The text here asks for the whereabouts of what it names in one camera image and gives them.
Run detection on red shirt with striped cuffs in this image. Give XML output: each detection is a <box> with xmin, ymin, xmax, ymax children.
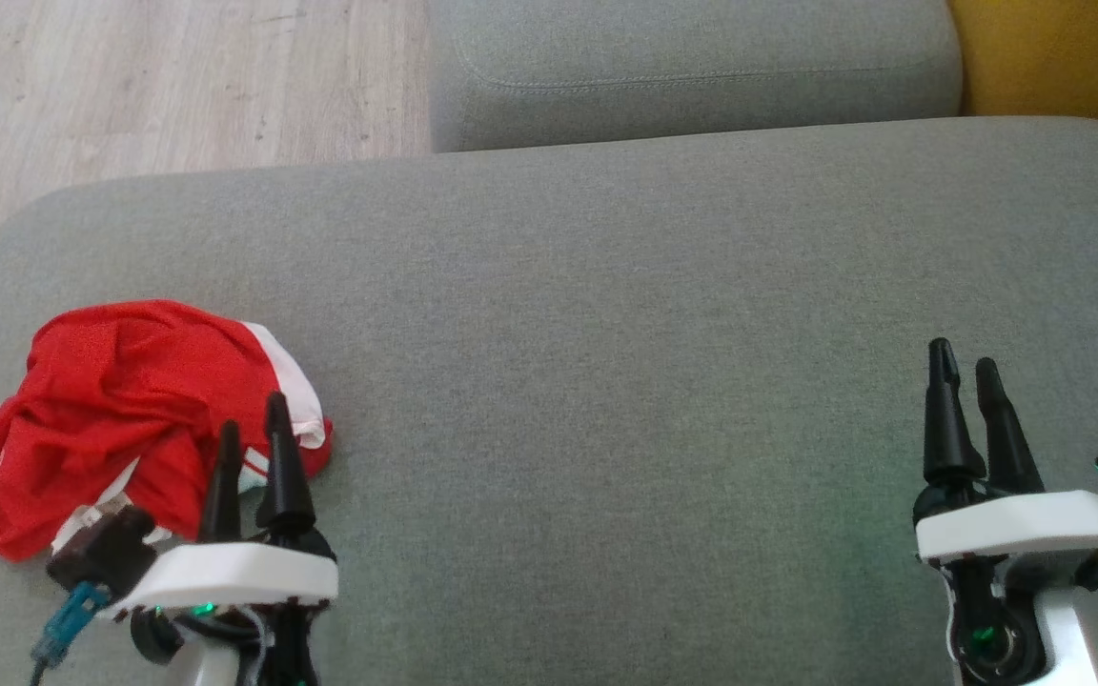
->
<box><xmin>0</xmin><ymin>400</ymin><xmax>269</xmax><ymax>563</ymax></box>

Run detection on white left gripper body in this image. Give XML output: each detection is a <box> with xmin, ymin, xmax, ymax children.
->
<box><xmin>115</xmin><ymin>529</ymin><xmax>340</xmax><ymax>686</ymax></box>

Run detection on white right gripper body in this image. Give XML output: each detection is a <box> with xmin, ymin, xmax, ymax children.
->
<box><xmin>913</xmin><ymin>481</ymin><xmax>1098</xmax><ymax>686</ymax></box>

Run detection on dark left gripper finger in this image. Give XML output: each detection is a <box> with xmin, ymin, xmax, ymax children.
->
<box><xmin>256</xmin><ymin>391</ymin><xmax>316</xmax><ymax>539</ymax></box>
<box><xmin>200</xmin><ymin>421</ymin><xmax>243</xmax><ymax>542</ymax></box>

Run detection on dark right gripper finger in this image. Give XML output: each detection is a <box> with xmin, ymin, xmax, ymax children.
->
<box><xmin>975</xmin><ymin>357</ymin><xmax>1046</xmax><ymax>496</ymax></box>
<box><xmin>923</xmin><ymin>337</ymin><xmax>986</xmax><ymax>484</ymax></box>

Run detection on red shorts with white stripe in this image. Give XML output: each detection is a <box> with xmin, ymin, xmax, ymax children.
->
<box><xmin>25</xmin><ymin>300</ymin><xmax>336</xmax><ymax>482</ymax></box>

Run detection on grey fabric sofa cushion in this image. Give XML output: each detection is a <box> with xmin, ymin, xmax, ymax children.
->
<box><xmin>427</xmin><ymin>0</ymin><xmax>965</xmax><ymax>153</ymax></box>

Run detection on grey fabric sofa seat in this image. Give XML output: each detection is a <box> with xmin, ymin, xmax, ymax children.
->
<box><xmin>0</xmin><ymin>116</ymin><xmax>1098</xmax><ymax>686</ymax></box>

